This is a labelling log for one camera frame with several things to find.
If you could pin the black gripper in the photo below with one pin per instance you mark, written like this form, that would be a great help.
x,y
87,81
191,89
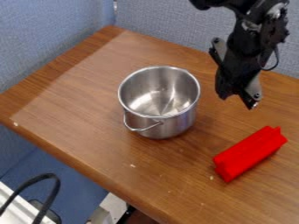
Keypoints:
x,y
236,76

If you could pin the metal pot with handle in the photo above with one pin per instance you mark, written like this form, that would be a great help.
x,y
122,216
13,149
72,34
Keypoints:
x,y
159,97

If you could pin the red block object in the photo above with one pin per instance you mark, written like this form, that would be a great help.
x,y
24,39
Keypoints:
x,y
247,153

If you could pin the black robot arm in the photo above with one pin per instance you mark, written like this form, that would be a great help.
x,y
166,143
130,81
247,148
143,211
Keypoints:
x,y
243,53

